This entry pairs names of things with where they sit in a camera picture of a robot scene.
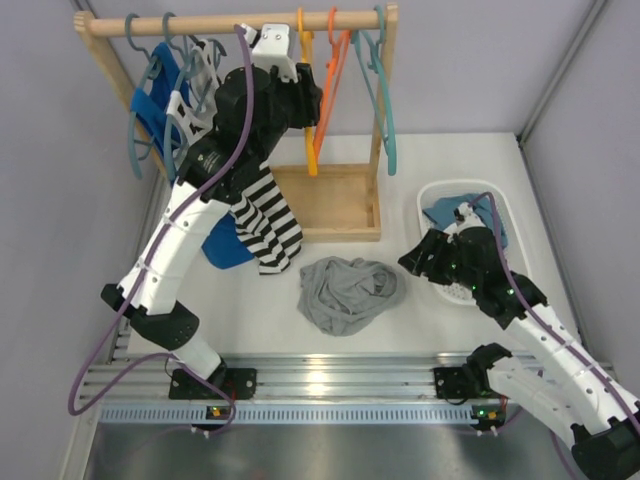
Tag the slotted grey cable duct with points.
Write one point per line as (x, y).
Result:
(478, 416)

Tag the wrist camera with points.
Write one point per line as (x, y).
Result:
(464, 214)
(271, 49)

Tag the teal-blue garment in basket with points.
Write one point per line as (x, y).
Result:
(440, 215)

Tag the white plastic laundry basket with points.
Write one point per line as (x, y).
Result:
(515, 253)

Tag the grey tank top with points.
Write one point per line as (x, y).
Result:
(342, 297)

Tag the teal plastic hanger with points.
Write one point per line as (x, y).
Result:
(370, 59)

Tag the aluminium mounting rail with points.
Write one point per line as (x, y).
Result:
(297, 378)

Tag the grey-blue hanger far left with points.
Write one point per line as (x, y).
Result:
(136, 150)

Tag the grey-blue hanger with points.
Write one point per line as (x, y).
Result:
(191, 106)
(136, 150)

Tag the wooden clothes rack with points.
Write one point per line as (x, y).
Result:
(341, 203)

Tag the blue tank top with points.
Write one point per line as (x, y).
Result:
(222, 247)

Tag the yellow plastic hanger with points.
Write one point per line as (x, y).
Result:
(306, 44)

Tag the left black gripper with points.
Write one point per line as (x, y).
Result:
(307, 100)

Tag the aluminium corner post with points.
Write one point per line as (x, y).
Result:
(587, 25)

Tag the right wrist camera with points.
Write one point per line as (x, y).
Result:
(464, 214)

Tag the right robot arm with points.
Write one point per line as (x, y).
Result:
(590, 412)

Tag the orange plastic hanger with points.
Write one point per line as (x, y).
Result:
(335, 68)

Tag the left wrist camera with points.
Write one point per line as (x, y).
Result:
(271, 49)

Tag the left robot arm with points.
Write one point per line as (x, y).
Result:
(147, 297)

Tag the black white striped tank top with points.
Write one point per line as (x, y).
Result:
(227, 171)

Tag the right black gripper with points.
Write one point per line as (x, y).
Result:
(436, 242)

